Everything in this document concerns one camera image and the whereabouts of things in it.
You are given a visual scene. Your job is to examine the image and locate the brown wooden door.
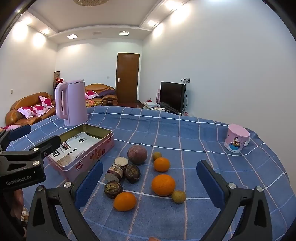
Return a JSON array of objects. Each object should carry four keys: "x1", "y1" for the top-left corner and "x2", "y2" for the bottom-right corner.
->
[{"x1": 115, "y1": 53, "x2": 140, "y2": 104}]

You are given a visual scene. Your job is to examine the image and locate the pink electric kettle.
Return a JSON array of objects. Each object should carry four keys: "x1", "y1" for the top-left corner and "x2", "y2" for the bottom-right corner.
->
[{"x1": 55, "y1": 80, "x2": 88, "y2": 126}]

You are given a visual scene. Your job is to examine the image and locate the brown leather sofa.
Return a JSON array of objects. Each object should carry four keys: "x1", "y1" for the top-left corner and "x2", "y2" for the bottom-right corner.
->
[
  {"x1": 5, "y1": 92, "x2": 56, "y2": 126},
  {"x1": 85, "y1": 83, "x2": 118, "y2": 107}
]

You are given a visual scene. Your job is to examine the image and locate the wall power outlet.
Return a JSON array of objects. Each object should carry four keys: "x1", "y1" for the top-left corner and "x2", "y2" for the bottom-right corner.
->
[{"x1": 183, "y1": 78, "x2": 191, "y2": 84}]

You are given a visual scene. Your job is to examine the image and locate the red white cushion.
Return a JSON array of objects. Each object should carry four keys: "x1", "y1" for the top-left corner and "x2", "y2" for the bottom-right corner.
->
[
  {"x1": 85, "y1": 90, "x2": 98, "y2": 100},
  {"x1": 39, "y1": 96, "x2": 54, "y2": 108},
  {"x1": 0, "y1": 125, "x2": 21, "y2": 132},
  {"x1": 17, "y1": 105, "x2": 50, "y2": 120}
]

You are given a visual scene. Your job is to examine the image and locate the small longan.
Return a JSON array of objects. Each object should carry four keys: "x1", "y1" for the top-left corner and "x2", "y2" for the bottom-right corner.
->
[
  {"x1": 152, "y1": 152, "x2": 162, "y2": 161},
  {"x1": 171, "y1": 190, "x2": 186, "y2": 204}
]

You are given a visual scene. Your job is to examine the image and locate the pink box by tv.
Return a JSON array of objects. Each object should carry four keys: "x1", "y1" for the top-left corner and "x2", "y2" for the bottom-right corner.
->
[{"x1": 156, "y1": 89, "x2": 161, "y2": 104}]

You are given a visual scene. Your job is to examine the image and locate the large orange tangerine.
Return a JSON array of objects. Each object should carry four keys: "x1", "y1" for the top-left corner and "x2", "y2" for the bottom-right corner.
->
[{"x1": 152, "y1": 174, "x2": 176, "y2": 197}]

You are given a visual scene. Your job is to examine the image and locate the red white cushion near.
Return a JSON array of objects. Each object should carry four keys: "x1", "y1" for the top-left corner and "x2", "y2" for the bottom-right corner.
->
[{"x1": 0, "y1": 125, "x2": 21, "y2": 132}]

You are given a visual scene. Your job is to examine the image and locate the round ceiling lamp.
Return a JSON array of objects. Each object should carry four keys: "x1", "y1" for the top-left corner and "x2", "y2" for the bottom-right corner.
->
[{"x1": 74, "y1": 0, "x2": 108, "y2": 7}]

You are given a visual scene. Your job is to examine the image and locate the pink cookie tin box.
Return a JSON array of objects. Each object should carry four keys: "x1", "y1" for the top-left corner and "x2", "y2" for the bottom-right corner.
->
[{"x1": 46, "y1": 123, "x2": 114, "y2": 182}]

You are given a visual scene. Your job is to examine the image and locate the pink cartoon mug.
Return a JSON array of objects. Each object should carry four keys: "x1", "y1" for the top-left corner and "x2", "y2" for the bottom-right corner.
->
[{"x1": 224, "y1": 123, "x2": 250, "y2": 153}]

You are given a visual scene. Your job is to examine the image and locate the black television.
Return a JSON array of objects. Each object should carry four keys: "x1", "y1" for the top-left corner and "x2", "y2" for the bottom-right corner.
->
[{"x1": 159, "y1": 81, "x2": 186, "y2": 112}]

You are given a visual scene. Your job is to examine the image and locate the person left hand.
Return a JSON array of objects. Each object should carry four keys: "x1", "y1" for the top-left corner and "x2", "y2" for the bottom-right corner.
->
[{"x1": 11, "y1": 189, "x2": 27, "y2": 240}]

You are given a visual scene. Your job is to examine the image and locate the purple passion fruit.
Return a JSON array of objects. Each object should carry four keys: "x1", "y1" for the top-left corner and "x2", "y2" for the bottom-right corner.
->
[{"x1": 127, "y1": 145, "x2": 147, "y2": 165}]

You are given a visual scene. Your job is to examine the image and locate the brown leather sofa back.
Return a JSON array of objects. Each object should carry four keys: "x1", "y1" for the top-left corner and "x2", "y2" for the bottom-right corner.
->
[{"x1": 85, "y1": 83, "x2": 118, "y2": 107}]

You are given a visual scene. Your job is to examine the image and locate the blue plaid tablecloth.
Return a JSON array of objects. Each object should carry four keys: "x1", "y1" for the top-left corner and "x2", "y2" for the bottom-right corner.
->
[{"x1": 81, "y1": 106, "x2": 295, "y2": 240}]

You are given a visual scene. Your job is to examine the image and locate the purple blanket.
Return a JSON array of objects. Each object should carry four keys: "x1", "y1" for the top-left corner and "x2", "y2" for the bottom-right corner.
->
[{"x1": 98, "y1": 89, "x2": 116, "y2": 98}]

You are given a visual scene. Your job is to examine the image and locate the brown leather sofa left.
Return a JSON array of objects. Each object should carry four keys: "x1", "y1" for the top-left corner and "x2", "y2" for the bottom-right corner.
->
[{"x1": 5, "y1": 92, "x2": 56, "y2": 126}]

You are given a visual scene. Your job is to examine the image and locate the low tv stand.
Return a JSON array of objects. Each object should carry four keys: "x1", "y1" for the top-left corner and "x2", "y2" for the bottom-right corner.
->
[{"x1": 137, "y1": 100, "x2": 183, "y2": 116}]

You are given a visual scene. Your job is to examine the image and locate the black tv cable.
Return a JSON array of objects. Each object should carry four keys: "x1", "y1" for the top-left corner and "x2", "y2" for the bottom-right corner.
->
[{"x1": 181, "y1": 78, "x2": 188, "y2": 113}]

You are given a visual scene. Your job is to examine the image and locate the red white cushion back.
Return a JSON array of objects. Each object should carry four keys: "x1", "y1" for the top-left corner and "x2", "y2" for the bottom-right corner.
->
[{"x1": 85, "y1": 90, "x2": 98, "y2": 100}]

